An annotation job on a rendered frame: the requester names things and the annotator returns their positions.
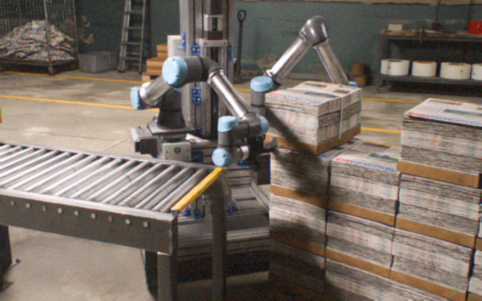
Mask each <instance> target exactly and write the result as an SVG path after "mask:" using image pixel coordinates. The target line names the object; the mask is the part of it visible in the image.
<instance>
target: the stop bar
mask: <svg viewBox="0 0 482 301"><path fill-rule="evenodd" d="M223 173H224V168H220V167H216V168H215V170H214V171H213V172H212V173H211V174H209V175H208V176H207V177H206V178H205V179H204V180H203V181H202V182H201V183H199V184H198V185H197V186H195V187H194V189H193V190H192V191H191V192H189V193H188V194H187V195H186V196H185V197H184V198H183V199H182V200H180V201H179V202H178V203H177V204H176V205H175V206H174V207H173V208H172V209H171V213H172V214H180V213H181V212H182V211H183V210H185V208H186V207H187V206H188V205H189V204H190V203H192V202H193V201H194V200H195V199H196V198H197V197H198V195H200V194H201V193H202V192H203V191H204V190H205V189H207V187H208V186H210V185H211V184H212V183H213V182H214V181H215V180H216V179H217V177H218V176H220V175H222V174H223Z"/></svg>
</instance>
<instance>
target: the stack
mask: <svg viewBox="0 0 482 301"><path fill-rule="evenodd" d="M363 140H364V139H361V138H352V139H350V140H348V141H347V142H345V143H344V144H342V145H338V146H336V147H334V148H330V150H328V151H325V152H322V153H319V154H317V155H314V154H310V153H304V152H301V151H297V150H294V149H291V148H285V147H279V148H278V149H276V150H275V151H273V152H271V158H270V160H271V164H270V167H271V168H270V170H271V175H270V177H271V178H270V182H271V184H272V185H275V186H281V187H284V188H287V189H290V190H294V191H299V192H302V193H306V194H311V195H315V196H318V197H320V198H324V199H327V198H329V199H330V200H334V201H340V202H343V203H346V204H349V205H352V206H358V207H362V208H365V209H371V210H375V211H377V212H379V213H383V214H389V215H393V216H394V215H395V214H398V215H397V217H400V218H402V219H406V220H409V221H415V222H418V223H422V224H427V225H428V226H434V227H437V228H440V229H446V230H450V231H453V232H456V233H459V234H465V235H468V236H472V237H475V236H476V235H477V234H478V233H479V232H480V233H479V234H478V238H479V239H482V182H481V184H480V185H478V187H473V186H466V185H461V184H456V183H449V181H442V180H438V179H434V178H426V177H422V176H415V175H414V174H410V173H403V172H399V171H397V161H398V160H399V158H400V157H401V149H402V148H401V145H392V144H388V143H378V142H371V141H363ZM270 230H271V231H274V232H277V233H280V234H282V235H286V236H289V237H294V238H296V239H300V240H304V241H306V242H308V243H311V244H316V245H319V246H322V247H324V250H325V246H326V245H327V246H326V249H329V250H331V251H335V252H339V253H342V254H347V255H349V256H350V257H354V258H357V259H362V260H364V261H367V262H369V263H372V264H375V265H379V266H381V267H386V268H389V270H390V268H391V270H394V271H396V272H401V273H404V274H408V275H409V276H411V277H416V278H419V279H422V280H426V281H428V282H432V283H434V284H437V285H441V286H444V287H448V289H451V290H455V291H458V292H463V293H465V294H466V295H467V292H468V291H469V293H470V294H471V295H473V296H476V297H480V298H482V250H479V249H475V245H474V248H472V247H469V246H466V245H462V244H457V243H453V242H447V241H445V240H444V239H439V238H435V237H431V236H427V235H423V234H420V233H417V232H414V231H408V230H405V229H400V228H397V227H396V226H395V225H394V226H392V225H390V224H384V223H381V222H378V221H372V220H371V219H366V218H363V217H360V216H354V215H351V214H345V212H342V211H336V210H333V209H328V207H327V208H324V207H320V206H318V205H315V204H310V203H306V202H302V201H298V200H294V199H290V198H286V196H280V195H277V194H273V193H272V194H271V195H270ZM269 250H270V251H269V255H270V256H269V261H270V271H269V274H271V275H273V276H274V277H278V278H280V279H282V280H286V281H289V282H292V283H293V284H295V285H298V286H301V287H304V288H306V289H310V290H311V291H313V292H316V293H318V294H321V298H322V294H324V295H325V296H328V297H329V298H331V299H335V300H338V301H455V300H451V299H448V298H446V297H441V295H437V294H434V293H431V292H427V291H424V290H423V289H420V288H416V287H412V286H409V285H405V284H404V283H402V282H398V281H395V280H393V279H388V278H386V277H383V276H381V275H378V274H374V273H371V272H367V271H366V270H364V269H359V268H357V267H353V266H349V265H347V264H345V263H342V262H338V261H335V260H332V259H329V258H326V257H325V256H323V255H320V254H316V253H313V252H308V251H306V250H305V249H301V248H298V247H293V246H291V245H288V244H284V243H280V242H279V241H276V240H273V239H271V240H270V249H269ZM268 301H315V300H312V299H310V297H306V296H303V295H300V294H297V293H295V292H292V290H288V289H286V288H284V287H280V286H277V285H274V284H273V283H271V282H269V283H268Z"/></svg>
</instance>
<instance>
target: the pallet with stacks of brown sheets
mask: <svg viewBox="0 0 482 301"><path fill-rule="evenodd" d="M157 53H158V57H154V58H151V59H148V60H146V61H147V71H146V72H142V81H147V82H152V81H154V80H152V78H156V77H158V76H160V75H162V74H163V67H164V63H165V61H166V60H167V59H168V43H164V44H157Z"/></svg>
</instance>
